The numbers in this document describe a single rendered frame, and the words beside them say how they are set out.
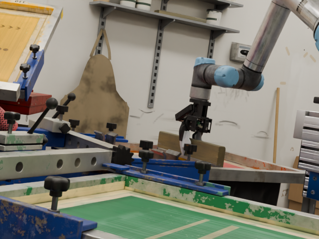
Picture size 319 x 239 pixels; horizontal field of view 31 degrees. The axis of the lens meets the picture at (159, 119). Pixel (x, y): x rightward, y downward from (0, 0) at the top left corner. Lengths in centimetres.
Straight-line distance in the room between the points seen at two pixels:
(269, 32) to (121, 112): 230
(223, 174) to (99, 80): 233
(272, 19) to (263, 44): 9
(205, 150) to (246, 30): 289
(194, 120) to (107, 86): 210
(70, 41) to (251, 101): 168
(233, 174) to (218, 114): 283
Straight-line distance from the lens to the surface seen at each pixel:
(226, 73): 200
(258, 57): 209
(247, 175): 196
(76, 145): 181
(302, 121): 185
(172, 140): 224
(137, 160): 170
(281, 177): 206
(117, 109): 419
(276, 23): 206
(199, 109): 210
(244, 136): 493
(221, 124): 476
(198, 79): 210
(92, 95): 410
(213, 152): 202
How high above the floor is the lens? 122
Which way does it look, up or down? 3 degrees down
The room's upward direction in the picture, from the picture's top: 8 degrees clockwise
